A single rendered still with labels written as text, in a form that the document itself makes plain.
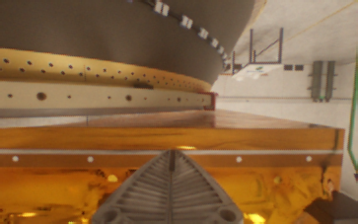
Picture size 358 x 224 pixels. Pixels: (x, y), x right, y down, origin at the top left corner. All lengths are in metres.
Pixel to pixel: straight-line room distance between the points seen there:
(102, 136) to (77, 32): 0.21
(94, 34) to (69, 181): 0.30
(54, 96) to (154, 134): 0.20
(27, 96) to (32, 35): 0.11
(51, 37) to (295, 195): 0.57
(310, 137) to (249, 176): 0.16
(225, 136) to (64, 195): 0.33
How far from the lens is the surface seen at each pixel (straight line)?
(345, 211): 0.43
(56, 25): 0.37
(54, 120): 0.40
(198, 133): 0.29
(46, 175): 0.41
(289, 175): 0.40
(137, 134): 0.30
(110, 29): 0.37
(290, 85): 7.43
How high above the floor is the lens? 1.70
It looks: 4 degrees up
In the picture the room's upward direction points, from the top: 179 degrees counter-clockwise
